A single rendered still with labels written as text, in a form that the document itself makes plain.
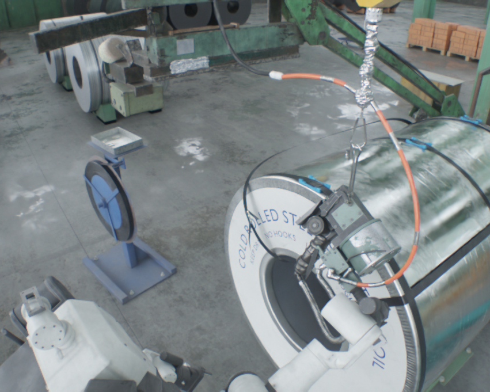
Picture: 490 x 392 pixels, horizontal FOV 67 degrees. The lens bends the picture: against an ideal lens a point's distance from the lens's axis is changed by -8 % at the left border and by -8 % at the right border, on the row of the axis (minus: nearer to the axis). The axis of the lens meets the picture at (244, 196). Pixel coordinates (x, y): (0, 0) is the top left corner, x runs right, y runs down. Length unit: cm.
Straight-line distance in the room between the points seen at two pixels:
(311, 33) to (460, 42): 1082
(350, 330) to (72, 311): 62
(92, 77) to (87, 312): 505
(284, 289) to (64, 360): 133
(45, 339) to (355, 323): 62
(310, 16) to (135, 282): 219
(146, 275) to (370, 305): 246
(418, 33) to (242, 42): 1162
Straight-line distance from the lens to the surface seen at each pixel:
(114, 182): 260
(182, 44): 160
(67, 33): 145
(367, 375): 168
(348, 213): 116
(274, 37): 186
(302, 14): 191
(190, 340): 267
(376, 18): 98
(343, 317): 84
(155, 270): 316
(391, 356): 152
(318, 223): 123
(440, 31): 1288
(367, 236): 112
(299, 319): 206
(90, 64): 586
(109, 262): 333
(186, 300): 291
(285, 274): 202
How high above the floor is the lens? 208
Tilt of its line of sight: 31 degrees down
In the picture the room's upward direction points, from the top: straight up
